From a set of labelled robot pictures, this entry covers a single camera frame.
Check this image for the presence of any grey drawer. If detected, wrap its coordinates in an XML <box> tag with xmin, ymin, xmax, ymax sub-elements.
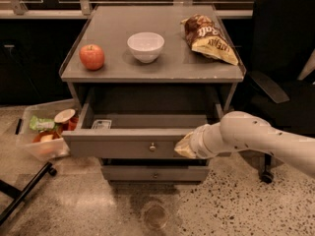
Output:
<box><xmin>63</xmin><ymin>102</ymin><xmax>221</xmax><ymax>159</ymax></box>
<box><xmin>101</xmin><ymin>166</ymin><xmax>210</xmax><ymax>182</ymax></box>

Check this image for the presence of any red apple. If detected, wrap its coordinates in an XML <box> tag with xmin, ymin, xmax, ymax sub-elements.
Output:
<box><xmin>79</xmin><ymin>44</ymin><xmax>105</xmax><ymax>71</ymax></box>

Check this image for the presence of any brown yellow chip bag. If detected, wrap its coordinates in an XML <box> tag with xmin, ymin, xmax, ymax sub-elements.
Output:
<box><xmin>181</xmin><ymin>14</ymin><xmax>238</xmax><ymax>66</ymax></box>

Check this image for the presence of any clear plastic storage bin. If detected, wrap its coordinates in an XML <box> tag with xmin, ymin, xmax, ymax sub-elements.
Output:
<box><xmin>17</xmin><ymin>99</ymin><xmax>76</xmax><ymax>161</ymax></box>

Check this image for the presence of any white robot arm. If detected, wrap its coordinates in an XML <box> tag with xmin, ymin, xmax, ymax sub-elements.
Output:
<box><xmin>174</xmin><ymin>111</ymin><xmax>315</xmax><ymax>178</ymax></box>

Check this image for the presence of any black office chair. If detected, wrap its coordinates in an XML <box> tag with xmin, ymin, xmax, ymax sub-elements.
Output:
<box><xmin>239</xmin><ymin>0</ymin><xmax>315</xmax><ymax>185</ymax></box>

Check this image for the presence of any grey lower drawer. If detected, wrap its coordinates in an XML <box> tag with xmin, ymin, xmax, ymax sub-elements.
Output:
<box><xmin>101</xmin><ymin>166</ymin><xmax>210</xmax><ymax>182</ymax></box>

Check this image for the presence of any metal railing frame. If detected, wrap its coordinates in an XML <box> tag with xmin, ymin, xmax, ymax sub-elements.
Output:
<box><xmin>0</xmin><ymin>0</ymin><xmax>254</xmax><ymax>20</ymax></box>

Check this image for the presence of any green snack bag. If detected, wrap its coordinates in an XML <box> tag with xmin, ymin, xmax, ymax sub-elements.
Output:
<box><xmin>30</xmin><ymin>116</ymin><xmax>55</xmax><ymax>131</ymax></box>

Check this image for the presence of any small white bowl in bin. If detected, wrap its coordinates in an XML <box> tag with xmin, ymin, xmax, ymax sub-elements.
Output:
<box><xmin>54</xmin><ymin>109</ymin><xmax>76</xmax><ymax>124</ymax></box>

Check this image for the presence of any grey top drawer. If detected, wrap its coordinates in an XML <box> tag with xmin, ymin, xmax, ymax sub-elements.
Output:
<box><xmin>63</xmin><ymin>102</ymin><xmax>221</xmax><ymax>159</ymax></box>

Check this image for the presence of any grey cabinet with glass top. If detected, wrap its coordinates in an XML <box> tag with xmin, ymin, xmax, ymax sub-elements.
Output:
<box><xmin>58</xmin><ymin>4</ymin><xmax>247</xmax><ymax>165</ymax></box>

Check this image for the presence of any black chair leg with caster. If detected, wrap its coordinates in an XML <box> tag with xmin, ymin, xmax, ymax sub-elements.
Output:
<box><xmin>0</xmin><ymin>162</ymin><xmax>57</xmax><ymax>225</ymax></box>

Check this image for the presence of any white ceramic bowl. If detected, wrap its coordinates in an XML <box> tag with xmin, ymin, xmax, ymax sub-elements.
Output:
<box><xmin>127</xmin><ymin>32</ymin><xmax>164</xmax><ymax>64</ymax></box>

